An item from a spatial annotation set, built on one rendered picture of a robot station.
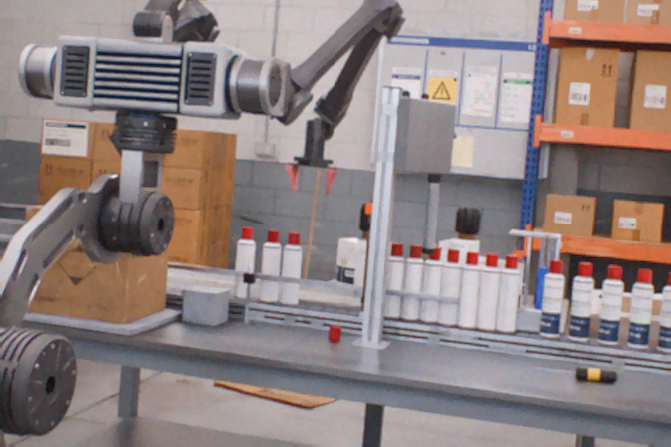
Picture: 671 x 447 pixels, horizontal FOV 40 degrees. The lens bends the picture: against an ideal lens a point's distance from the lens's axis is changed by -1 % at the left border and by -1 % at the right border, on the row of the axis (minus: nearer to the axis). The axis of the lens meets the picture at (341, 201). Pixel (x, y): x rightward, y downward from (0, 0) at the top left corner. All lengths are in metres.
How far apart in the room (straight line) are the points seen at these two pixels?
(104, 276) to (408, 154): 0.83
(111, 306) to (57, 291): 0.15
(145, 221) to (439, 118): 0.85
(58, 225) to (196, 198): 4.00
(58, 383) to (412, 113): 1.14
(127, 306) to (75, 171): 3.81
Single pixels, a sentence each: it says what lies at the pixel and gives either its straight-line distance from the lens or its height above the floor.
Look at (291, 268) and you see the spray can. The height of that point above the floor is 0.99.
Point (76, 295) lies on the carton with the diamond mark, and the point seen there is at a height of 0.91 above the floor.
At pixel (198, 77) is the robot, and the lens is 1.98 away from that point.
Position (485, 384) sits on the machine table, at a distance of 2.16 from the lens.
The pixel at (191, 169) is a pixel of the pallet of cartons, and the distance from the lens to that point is 5.90.
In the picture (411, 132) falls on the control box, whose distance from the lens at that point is 2.38.
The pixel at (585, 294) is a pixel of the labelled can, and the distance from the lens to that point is 2.51.
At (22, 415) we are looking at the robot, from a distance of 1.66.
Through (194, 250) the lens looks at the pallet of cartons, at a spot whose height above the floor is 0.63.
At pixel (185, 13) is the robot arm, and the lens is 2.48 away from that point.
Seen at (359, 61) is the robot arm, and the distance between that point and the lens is 2.47.
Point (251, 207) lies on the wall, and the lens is 7.31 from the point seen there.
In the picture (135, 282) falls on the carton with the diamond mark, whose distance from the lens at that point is 2.43.
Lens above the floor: 1.32
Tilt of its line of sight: 3 degrees down
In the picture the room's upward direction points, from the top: 5 degrees clockwise
